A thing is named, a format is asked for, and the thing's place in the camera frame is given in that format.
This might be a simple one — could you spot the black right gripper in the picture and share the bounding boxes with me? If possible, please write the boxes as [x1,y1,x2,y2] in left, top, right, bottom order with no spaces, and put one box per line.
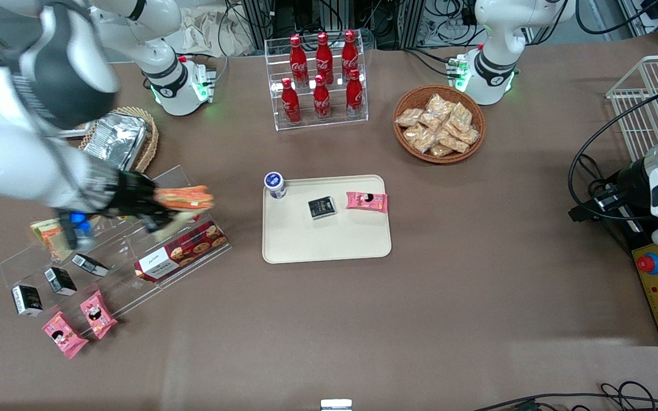
[113,170,180,234]

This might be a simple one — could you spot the triangle sandwich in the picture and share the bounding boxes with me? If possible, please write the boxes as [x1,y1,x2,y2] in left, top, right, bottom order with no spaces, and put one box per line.
[30,219,78,261]
[153,185,216,240]

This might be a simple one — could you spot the cream plastic serving tray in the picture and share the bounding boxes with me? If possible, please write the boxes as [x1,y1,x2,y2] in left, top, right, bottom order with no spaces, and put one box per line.
[262,174,392,265]

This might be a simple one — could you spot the red plaid cookie box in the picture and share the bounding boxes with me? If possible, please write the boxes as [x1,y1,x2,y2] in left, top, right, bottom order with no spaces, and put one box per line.
[134,221,229,283]

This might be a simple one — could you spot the oval light wicker basket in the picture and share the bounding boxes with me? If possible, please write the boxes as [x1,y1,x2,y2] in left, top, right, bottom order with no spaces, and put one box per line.
[78,107,160,175]

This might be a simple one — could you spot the clear acrylic stepped display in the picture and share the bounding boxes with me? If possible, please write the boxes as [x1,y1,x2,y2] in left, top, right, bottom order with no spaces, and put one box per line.
[0,165,232,339]

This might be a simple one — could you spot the silver foil container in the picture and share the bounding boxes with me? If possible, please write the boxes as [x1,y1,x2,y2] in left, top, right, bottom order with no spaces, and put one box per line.
[81,112,149,172]

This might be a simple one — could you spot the black snack packet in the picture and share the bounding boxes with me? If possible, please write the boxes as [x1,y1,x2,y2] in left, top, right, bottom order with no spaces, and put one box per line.
[44,266,78,297]
[71,253,110,278]
[11,285,45,317]
[308,196,337,220]

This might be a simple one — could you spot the blue-lid yogurt cup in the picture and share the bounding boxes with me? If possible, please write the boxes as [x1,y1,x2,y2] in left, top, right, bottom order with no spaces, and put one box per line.
[264,172,287,200]

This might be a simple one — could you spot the pink snack packet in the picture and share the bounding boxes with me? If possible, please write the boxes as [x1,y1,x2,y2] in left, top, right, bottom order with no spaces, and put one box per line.
[41,311,89,360]
[346,191,389,213]
[79,290,119,341]

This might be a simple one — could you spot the red cola bottle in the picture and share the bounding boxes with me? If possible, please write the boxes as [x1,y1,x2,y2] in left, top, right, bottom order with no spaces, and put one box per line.
[281,78,302,125]
[312,74,332,121]
[346,68,364,118]
[315,32,334,85]
[341,30,360,82]
[289,34,309,87]

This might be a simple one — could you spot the beige cloth bag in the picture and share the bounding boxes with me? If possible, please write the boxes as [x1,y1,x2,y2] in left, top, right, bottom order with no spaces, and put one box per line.
[176,8,256,58]

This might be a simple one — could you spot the round brown wicker basket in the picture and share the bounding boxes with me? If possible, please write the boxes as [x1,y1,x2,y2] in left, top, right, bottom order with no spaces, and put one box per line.
[392,84,487,165]

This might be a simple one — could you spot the clear acrylic bottle rack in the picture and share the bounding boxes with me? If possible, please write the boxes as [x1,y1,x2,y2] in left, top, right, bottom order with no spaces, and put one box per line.
[264,34,369,132]

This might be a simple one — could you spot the black looped cable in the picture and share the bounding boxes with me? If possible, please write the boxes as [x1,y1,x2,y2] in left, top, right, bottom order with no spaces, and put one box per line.
[568,90,658,224]

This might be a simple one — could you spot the white wire basket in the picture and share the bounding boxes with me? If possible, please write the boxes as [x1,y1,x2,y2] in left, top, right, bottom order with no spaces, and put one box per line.
[605,55,658,164]

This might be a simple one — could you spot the black floor cable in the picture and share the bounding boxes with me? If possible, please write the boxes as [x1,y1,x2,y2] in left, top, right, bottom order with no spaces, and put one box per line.
[471,381,658,411]

